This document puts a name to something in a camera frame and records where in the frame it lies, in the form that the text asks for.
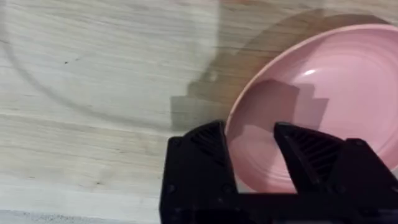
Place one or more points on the pink plate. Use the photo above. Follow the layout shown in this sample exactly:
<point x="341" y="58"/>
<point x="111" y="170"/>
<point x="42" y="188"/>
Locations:
<point x="326" y="93"/>

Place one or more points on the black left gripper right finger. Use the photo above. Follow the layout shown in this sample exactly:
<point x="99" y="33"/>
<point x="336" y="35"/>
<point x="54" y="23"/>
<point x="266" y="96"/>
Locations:
<point x="329" y="168"/>

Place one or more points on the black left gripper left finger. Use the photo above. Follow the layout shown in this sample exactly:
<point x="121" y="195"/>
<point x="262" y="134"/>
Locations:
<point x="199" y="168"/>

